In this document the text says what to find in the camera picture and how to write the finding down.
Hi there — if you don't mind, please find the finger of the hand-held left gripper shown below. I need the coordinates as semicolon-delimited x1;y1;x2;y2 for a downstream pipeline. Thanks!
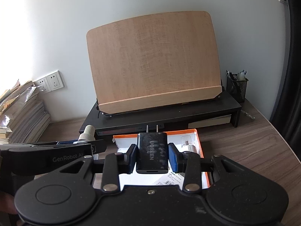
33;139;105;155

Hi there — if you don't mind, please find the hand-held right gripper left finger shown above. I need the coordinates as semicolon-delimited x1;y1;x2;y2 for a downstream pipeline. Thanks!
59;144;139;192

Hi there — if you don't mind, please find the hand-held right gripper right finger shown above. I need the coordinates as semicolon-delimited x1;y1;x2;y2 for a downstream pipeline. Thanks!
168;143;245;192

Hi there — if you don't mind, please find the white pill bottle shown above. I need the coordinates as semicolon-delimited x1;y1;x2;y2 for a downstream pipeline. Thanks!
77;124;96;144

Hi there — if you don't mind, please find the black charger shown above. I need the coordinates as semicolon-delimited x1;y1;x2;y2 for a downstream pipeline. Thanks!
136;124;169;175

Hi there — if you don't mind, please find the white plug-in heater with bottle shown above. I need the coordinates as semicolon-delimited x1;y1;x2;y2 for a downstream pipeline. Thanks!
180;135;200;157

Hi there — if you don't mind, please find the small white cardboard box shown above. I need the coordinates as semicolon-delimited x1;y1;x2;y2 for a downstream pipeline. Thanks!
151;171;176;186

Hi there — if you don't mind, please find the orange and white cardboard box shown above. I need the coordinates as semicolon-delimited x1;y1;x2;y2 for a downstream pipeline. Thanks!
112;128;205;190

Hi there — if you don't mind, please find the person's left hand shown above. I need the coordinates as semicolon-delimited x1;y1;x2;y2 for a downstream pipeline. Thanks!
0;189;18;215

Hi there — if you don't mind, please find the black monitor riser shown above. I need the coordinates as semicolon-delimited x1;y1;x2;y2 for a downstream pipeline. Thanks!
78;90;242;142

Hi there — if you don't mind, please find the stack of books and papers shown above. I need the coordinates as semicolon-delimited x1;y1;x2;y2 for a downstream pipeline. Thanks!
0;79;51;144

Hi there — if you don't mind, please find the black mesh pen holder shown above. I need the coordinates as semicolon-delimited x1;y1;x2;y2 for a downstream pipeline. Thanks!
225;69;249;103

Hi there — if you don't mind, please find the wooden book stand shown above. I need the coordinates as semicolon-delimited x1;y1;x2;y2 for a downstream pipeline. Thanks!
86;10;223;117

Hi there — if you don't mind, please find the dark curtain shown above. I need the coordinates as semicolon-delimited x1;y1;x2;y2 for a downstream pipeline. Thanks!
269;0;301;163

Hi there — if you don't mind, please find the white wall socket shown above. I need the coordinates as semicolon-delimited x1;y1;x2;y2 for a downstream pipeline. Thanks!
34;77;50;93
46;70;64;91

